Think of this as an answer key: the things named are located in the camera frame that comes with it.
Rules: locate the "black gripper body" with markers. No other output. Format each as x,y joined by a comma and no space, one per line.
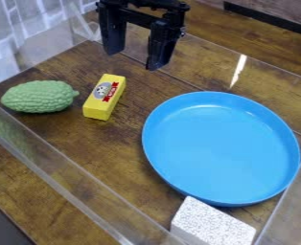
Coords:
143,12

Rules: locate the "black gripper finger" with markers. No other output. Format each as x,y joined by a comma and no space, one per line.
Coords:
162,42
114,26

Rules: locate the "yellow butter block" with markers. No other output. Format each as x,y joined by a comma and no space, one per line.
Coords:
103,98

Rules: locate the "blue round tray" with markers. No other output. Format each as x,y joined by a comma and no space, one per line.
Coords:
221,148

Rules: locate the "white speckled foam block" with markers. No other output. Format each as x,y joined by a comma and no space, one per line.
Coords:
202,225

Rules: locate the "green bitter gourd toy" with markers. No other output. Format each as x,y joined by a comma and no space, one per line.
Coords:
40,96

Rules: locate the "clear acrylic enclosure wall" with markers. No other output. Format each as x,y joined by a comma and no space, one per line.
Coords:
78,185

